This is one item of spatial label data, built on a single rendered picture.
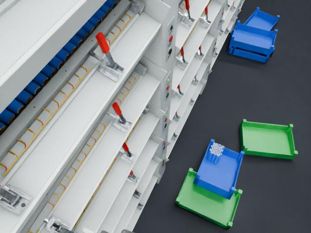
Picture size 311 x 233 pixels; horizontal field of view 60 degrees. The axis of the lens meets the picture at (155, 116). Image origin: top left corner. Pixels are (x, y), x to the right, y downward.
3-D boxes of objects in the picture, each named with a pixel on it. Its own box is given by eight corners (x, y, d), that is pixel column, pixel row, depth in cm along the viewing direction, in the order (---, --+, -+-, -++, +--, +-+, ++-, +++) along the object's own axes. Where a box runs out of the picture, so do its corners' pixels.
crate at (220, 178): (208, 147, 165) (211, 138, 160) (239, 161, 160) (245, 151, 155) (193, 183, 143) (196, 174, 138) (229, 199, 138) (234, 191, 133)
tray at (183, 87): (210, 42, 148) (224, 25, 136) (164, 129, 118) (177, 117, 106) (179, 22, 146) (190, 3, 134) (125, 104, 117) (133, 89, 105)
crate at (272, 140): (287, 130, 171) (292, 124, 164) (292, 159, 160) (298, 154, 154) (239, 125, 173) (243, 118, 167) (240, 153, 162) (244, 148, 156)
